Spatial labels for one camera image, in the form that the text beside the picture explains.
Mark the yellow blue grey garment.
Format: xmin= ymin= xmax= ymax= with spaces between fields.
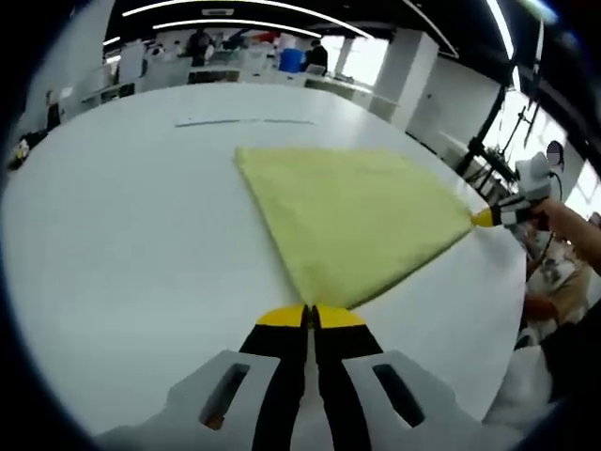
xmin=233 ymin=146 xmax=475 ymax=311

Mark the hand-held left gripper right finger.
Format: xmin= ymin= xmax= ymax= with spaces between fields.
xmin=312 ymin=303 xmax=489 ymax=451

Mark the white square pillar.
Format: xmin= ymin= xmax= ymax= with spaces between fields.
xmin=375 ymin=30 xmax=440 ymax=123

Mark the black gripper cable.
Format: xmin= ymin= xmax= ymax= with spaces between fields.
xmin=528 ymin=229 xmax=558 ymax=281

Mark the blue container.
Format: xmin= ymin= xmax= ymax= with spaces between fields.
xmin=279 ymin=48 xmax=305 ymax=73

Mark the white ceiling light strip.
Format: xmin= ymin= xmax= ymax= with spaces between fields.
xmin=486 ymin=0 xmax=522 ymax=90
xmin=121 ymin=0 xmax=373 ymax=39
xmin=152 ymin=18 xmax=326 ymax=39

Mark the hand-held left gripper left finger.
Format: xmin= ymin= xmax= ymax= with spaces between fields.
xmin=163 ymin=303 xmax=311 ymax=451

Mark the black tripod stand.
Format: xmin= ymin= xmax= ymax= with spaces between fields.
xmin=453 ymin=84 xmax=541 ymax=189

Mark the black yellow bundle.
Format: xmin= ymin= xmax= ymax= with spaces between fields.
xmin=5 ymin=131 xmax=48 ymax=171

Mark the person's right hand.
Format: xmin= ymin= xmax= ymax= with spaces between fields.
xmin=534 ymin=197 xmax=567 ymax=234

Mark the person's dark clothing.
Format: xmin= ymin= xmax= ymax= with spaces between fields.
xmin=539 ymin=304 xmax=601 ymax=405

